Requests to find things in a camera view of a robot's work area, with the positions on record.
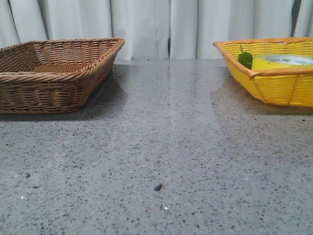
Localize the white curtain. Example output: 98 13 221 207
0 0 313 60

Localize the brown wicker basket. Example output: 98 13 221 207
0 38 125 114

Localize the yellow tape roll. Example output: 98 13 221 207
251 54 313 70

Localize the yellow woven basket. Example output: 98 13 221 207
213 37 313 107

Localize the orange toy carrot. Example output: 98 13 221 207
238 44 253 69

